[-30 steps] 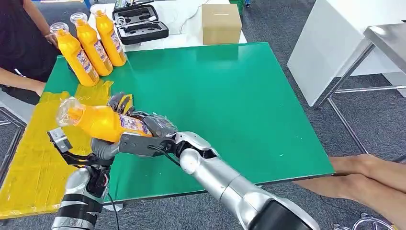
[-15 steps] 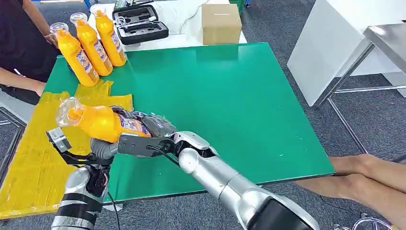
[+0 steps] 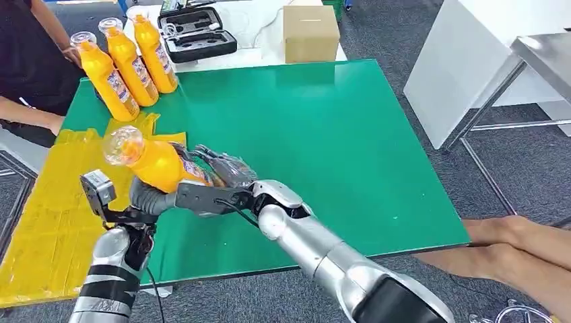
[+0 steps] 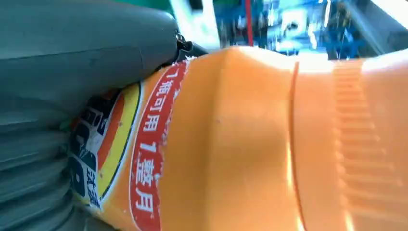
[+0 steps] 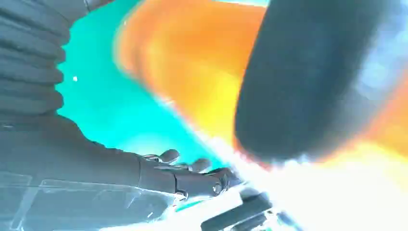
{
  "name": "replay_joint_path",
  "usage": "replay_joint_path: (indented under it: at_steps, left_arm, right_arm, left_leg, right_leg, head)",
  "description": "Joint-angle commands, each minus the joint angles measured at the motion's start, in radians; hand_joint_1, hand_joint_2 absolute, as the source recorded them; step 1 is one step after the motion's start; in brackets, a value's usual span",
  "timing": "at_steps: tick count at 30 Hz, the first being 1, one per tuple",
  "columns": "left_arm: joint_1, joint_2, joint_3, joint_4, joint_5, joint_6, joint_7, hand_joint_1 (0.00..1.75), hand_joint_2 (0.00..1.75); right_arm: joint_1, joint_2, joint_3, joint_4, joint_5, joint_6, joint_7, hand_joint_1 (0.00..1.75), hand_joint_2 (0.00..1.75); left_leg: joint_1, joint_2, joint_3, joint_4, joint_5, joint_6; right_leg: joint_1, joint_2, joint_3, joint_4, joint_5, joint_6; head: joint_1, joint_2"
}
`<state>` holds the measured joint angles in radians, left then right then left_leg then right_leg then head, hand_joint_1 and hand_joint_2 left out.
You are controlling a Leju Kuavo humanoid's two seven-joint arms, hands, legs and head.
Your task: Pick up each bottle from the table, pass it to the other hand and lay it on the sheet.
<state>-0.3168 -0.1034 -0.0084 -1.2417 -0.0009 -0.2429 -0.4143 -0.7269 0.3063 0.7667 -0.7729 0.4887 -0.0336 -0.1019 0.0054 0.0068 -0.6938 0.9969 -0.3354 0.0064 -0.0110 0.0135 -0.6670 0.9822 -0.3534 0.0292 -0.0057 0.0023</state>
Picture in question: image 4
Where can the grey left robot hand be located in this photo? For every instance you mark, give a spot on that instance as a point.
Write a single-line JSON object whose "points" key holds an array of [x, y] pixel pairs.
{"points": [[79, 47]]}

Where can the orange drink bottle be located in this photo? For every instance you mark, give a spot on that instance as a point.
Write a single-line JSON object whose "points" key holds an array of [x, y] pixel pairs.
{"points": [[239, 143]]}

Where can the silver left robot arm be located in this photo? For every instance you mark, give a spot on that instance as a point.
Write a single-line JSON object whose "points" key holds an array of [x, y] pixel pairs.
{"points": [[28, 178]]}

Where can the green table mat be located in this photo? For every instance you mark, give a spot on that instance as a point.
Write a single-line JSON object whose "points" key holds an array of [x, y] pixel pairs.
{"points": [[153, 3]]}

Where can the white table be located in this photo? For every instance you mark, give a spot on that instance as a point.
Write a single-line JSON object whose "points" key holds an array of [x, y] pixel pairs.
{"points": [[200, 28]]}

